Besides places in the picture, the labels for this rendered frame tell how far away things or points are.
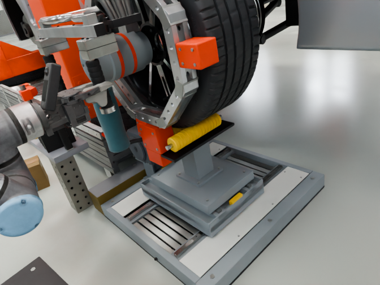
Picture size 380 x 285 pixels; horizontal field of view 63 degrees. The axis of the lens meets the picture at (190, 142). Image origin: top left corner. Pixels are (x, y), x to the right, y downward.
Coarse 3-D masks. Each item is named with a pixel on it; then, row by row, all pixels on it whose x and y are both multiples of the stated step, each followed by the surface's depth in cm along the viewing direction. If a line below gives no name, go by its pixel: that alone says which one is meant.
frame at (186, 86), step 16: (144, 0) 87; (160, 0) 84; (176, 0) 86; (160, 16) 85; (176, 16) 84; (176, 32) 86; (176, 64) 90; (176, 80) 93; (192, 80) 94; (128, 96) 130; (176, 96) 98; (192, 96) 100; (128, 112) 126; (144, 112) 119; (160, 112) 117; (176, 112) 104
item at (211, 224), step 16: (256, 176) 145; (144, 192) 160; (160, 192) 152; (240, 192) 141; (256, 192) 142; (176, 208) 140; (192, 208) 138; (224, 208) 134; (240, 208) 136; (192, 224) 135; (208, 224) 124; (224, 224) 131
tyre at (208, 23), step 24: (192, 0) 85; (216, 0) 87; (240, 0) 93; (192, 24) 90; (216, 24) 87; (240, 24) 95; (240, 48) 96; (216, 72) 93; (240, 72) 102; (216, 96) 100; (240, 96) 118; (192, 120) 111
